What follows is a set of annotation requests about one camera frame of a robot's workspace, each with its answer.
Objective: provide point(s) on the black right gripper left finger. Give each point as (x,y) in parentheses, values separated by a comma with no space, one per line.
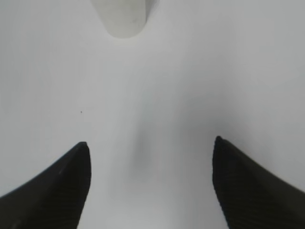
(55,198)

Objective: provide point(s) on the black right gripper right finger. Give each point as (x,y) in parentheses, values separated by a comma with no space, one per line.
(250,196)

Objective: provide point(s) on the white paper cup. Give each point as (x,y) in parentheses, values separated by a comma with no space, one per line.
(123,18)

